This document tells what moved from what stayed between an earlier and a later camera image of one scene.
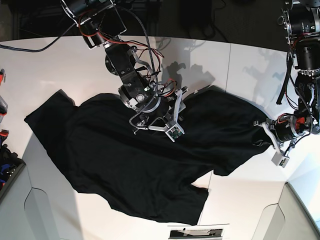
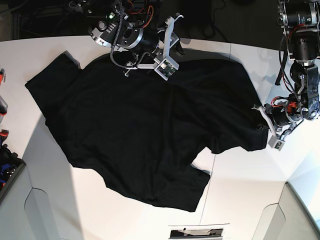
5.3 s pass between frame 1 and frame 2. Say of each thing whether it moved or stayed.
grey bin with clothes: stayed
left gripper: moved
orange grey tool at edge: stayed
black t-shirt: moved
